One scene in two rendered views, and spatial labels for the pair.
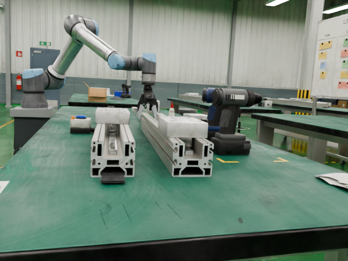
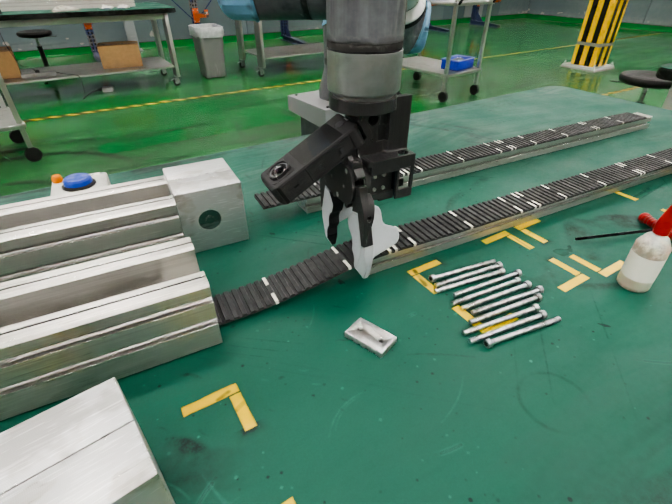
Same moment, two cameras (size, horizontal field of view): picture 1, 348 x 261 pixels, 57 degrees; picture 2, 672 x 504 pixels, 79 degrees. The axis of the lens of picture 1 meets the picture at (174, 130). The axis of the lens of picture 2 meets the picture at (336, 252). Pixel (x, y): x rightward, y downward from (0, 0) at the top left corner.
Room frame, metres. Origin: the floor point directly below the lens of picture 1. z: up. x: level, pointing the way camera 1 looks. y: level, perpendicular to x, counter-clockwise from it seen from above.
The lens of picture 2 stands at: (1.58, -0.27, 1.12)
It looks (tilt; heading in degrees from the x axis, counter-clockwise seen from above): 35 degrees down; 74
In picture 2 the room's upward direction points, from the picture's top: straight up
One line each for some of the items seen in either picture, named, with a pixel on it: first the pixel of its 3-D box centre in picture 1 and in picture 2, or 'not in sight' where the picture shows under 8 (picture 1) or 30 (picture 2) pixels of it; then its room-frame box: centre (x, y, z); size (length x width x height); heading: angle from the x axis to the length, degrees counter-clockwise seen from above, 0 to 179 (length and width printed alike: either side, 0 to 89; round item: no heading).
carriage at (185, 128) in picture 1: (180, 130); not in sight; (0.90, -0.02, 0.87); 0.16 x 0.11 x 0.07; 12
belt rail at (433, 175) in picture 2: not in sight; (507, 152); (2.17, 0.43, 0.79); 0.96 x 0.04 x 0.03; 12
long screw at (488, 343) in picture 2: not in sight; (523, 330); (1.88, -0.01, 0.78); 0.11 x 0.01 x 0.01; 6
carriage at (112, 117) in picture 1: (112, 119); not in sight; (1.11, 0.22, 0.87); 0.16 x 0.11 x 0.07; 12
